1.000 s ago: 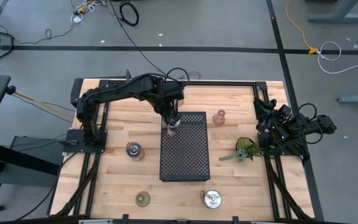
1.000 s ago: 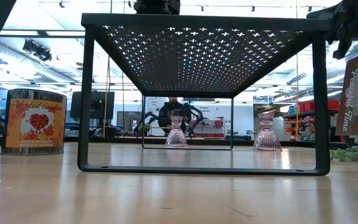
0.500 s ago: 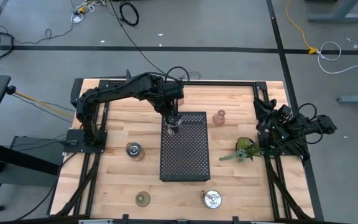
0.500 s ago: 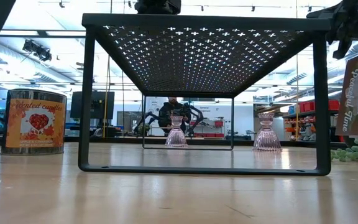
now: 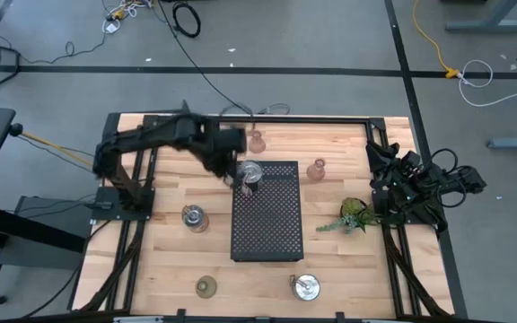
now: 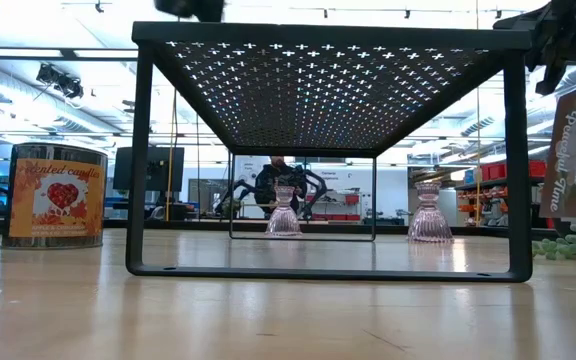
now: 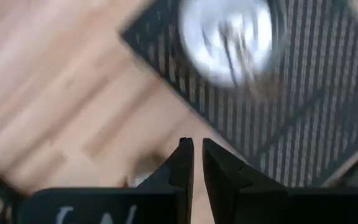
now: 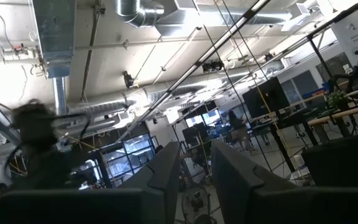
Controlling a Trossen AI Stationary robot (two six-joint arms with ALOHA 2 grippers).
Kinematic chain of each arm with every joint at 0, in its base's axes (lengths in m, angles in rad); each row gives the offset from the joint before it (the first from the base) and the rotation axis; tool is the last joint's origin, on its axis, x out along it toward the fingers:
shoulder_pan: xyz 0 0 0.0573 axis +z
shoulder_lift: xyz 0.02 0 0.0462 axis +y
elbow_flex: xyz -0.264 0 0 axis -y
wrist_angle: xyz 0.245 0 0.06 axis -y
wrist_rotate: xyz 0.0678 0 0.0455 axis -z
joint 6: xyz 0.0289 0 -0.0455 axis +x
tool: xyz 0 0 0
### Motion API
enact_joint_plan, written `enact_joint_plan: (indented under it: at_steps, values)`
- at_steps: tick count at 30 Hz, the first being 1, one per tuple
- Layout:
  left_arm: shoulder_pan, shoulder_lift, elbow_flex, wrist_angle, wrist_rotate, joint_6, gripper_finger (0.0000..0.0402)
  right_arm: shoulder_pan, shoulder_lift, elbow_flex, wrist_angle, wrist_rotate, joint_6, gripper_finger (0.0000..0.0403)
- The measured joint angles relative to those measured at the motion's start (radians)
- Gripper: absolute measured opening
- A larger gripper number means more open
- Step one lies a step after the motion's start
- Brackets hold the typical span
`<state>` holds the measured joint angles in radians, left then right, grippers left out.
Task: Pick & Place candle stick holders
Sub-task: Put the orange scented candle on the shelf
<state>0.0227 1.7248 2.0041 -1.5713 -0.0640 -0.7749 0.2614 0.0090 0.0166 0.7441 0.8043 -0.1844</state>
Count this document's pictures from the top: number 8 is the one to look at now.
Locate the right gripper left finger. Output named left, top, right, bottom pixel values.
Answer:
left=0, top=141, right=181, bottom=224

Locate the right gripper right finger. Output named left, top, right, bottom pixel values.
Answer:
left=210, top=139, right=358, bottom=224

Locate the black-framed pane window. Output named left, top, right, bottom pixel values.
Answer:
left=99, top=133, right=157, bottom=188

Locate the large black monitor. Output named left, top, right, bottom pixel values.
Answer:
left=242, top=77, right=291, bottom=120

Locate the large black equipment case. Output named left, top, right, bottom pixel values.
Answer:
left=301, top=131, right=358, bottom=188

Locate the long wooden workbench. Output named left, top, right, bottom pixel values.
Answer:
left=307, top=101, right=358, bottom=128

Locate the small green potted plant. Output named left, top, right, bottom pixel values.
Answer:
left=325, top=89, right=350, bottom=109

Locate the vertical metal pipe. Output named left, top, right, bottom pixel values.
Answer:
left=52, top=77, right=69, bottom=116

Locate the white ceiling pipe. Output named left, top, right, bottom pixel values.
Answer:
left=0, top=43, right=45, bottom=69

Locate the ribbed flexible air duct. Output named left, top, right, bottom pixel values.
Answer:
left=68, top=60, right=287, bottom=116

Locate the black ceiling camera fixture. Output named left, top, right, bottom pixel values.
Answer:
left=122, top=70, right=135, bottom=89

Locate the black overhead camera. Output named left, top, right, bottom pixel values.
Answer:
left=201, top=60, right=226, bottom=73

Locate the black aluminium rig frame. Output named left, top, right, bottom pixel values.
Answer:
left=115, top=0, right=358, bottom=144

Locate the round silver air duct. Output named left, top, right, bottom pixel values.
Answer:
left=114, top=0, right=293, bottom=35

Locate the rectangular metal air duct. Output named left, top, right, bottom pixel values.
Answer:
left=29, top=0, right=78, bottom=78

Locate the white printed wall poster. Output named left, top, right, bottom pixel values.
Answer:
left=330, top=14, right=358, bottom=65

